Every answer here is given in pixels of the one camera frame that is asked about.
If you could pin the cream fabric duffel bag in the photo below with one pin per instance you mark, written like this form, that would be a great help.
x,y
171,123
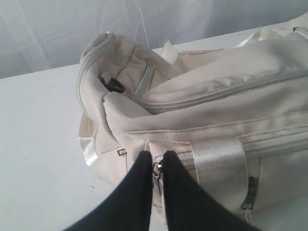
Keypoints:
x,y
237,118

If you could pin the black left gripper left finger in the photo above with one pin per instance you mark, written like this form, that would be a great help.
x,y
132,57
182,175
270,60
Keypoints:
x,y
129,206

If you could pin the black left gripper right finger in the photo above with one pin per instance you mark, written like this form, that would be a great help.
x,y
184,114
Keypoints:
x,y
188,207

